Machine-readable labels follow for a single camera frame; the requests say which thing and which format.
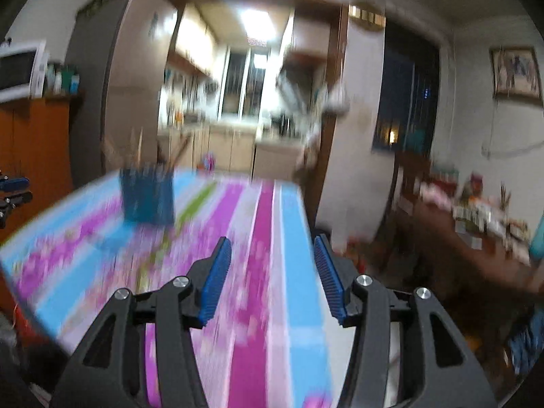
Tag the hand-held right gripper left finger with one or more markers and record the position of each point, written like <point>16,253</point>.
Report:
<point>214,280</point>

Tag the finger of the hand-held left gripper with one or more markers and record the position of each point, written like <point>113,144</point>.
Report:
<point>12,184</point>
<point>15,199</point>

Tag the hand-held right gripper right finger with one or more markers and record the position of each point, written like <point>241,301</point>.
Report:
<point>333,280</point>

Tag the blue perforated utensil holder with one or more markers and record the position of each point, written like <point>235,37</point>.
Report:
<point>146,195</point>

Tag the set of wooden chopsticks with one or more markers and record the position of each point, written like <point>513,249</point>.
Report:
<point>139,148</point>

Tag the orange wooden cabinet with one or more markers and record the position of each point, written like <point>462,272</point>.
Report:
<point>38,144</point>

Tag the floral striped tablecloth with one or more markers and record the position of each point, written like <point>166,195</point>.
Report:
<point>263,229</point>

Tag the white bottle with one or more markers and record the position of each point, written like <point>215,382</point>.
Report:
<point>52,80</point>

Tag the white microwave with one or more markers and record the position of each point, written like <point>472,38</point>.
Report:
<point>19,70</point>

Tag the green bottle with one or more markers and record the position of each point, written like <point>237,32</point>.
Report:
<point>65,80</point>

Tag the wooden chair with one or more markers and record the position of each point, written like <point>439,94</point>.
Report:
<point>408,178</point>

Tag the dark wooden side table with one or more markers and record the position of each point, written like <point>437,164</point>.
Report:
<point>467,255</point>

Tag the beige kitchen base cabinets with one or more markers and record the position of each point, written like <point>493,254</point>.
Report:
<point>238,144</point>

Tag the grey refrigerator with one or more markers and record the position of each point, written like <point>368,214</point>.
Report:
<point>123,72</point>

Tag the red jar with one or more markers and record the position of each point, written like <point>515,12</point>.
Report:
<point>476,182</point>

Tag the hanging plastic bag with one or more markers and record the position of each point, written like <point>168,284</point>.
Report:
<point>338,100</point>

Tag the range hood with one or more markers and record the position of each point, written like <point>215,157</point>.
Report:
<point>295,89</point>

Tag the kitchen window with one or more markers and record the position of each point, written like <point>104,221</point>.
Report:
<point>233,85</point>

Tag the dark window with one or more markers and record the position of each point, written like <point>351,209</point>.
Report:
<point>403,85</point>

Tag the blue thermos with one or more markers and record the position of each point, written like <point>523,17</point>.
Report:
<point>539,238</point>

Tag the ceiling light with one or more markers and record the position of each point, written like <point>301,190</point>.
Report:
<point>258,25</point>

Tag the framed picture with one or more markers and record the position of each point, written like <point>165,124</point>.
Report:
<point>516,72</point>

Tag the wooden door frame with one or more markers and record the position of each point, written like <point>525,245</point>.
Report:
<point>329,144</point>

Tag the kitchen wall cabinets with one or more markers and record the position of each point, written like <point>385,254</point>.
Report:
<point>195,38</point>

